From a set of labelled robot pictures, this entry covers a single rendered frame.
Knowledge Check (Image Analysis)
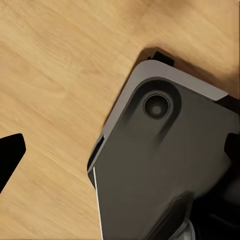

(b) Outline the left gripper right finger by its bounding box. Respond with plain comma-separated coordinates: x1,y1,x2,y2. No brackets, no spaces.
224,132,240,173

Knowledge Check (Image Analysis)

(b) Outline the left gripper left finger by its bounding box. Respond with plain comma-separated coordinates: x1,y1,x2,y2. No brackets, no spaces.
0,133,26,193

